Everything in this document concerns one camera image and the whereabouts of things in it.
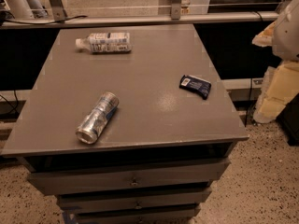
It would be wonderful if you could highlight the centre metal bracket post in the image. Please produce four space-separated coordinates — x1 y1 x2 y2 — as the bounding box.
171 0 181 20

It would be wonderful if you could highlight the grey drawer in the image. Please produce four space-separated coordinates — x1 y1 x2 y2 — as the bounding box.
58 185 211 214
76 204 199 224
28 158 230 195

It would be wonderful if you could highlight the black cable on rail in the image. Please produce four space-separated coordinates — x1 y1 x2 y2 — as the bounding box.
3 14 89 25

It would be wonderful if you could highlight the left metal bracket post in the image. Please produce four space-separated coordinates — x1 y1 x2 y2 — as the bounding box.
49 0 67 22

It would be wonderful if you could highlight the metal bracket post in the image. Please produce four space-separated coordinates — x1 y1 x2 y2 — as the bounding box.
49 0 67 22
171 0 181 20

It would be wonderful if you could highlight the white pipe background left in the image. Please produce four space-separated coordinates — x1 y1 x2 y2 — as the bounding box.
7 0 34 19

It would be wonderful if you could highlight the middle grey drawer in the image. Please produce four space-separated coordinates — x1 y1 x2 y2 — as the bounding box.
58 185 211 214

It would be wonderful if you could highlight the bottom grey drawer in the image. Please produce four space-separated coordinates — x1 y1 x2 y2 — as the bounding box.
76 204 199 224

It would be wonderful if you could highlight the top grey drawer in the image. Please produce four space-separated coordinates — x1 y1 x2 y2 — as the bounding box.
28 158 230 195

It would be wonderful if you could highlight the black cable lower left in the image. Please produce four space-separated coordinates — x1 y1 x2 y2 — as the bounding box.
0 89 21 116

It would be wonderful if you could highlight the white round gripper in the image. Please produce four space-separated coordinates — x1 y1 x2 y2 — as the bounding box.
252 0 299 123

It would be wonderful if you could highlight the grey drawer cabinet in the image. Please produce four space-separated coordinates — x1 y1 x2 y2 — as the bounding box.
0 24 249 224

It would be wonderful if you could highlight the grey metal rail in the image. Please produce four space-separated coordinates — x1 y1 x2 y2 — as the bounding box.
0 11 278 30

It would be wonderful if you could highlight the clear plastic water bottle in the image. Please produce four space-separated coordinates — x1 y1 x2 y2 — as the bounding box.
75 32 132 54

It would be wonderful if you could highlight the silver aluminium drink can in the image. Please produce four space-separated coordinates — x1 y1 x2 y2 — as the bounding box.
76 92 119 144

